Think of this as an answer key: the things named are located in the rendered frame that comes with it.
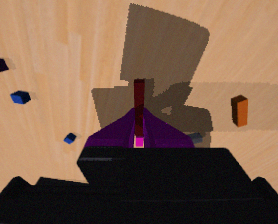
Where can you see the orange rod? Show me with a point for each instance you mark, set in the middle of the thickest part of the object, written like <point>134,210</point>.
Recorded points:
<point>239,110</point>

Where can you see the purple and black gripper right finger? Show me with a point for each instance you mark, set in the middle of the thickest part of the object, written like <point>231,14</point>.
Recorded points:
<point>162,135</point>

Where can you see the purple rod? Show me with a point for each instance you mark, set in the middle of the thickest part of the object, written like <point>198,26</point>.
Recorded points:
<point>3,66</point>

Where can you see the red rod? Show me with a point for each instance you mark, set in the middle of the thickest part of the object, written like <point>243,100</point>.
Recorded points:
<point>139,87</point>

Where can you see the small blue block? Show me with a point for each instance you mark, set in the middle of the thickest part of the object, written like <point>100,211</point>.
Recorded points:
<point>20,97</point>
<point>70,138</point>

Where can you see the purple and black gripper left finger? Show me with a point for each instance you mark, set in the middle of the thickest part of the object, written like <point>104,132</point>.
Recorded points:
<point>116,133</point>

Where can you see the grey rod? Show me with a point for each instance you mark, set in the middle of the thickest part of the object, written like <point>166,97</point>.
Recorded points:
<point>196,137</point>

